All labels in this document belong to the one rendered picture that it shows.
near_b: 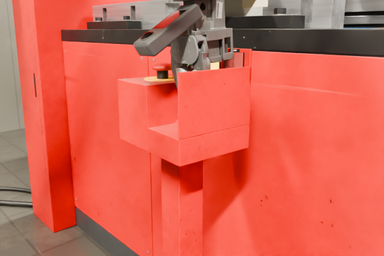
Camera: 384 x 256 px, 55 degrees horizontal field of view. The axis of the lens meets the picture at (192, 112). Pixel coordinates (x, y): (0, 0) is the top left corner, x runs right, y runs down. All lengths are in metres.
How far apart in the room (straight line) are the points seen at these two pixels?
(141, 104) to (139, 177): 0.62
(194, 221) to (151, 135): 0.21
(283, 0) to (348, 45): 0.27
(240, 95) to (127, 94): 0.21
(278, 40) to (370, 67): 0.19
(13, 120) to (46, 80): 2.07
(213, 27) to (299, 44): 0.19
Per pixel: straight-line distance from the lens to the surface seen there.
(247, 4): 0.99
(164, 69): 0.70
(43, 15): 1.61
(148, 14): 1.30
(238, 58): 0.67
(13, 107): 3.65
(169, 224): 0.76
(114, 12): 1.49
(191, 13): 0.60
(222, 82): 0.62
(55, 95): 1.63
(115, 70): 1.27
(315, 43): 0.74
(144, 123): 0.66
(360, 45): 0.70
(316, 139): 0.76
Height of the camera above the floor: 0.87
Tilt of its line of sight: 12 degrees down
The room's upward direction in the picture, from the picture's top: straight up
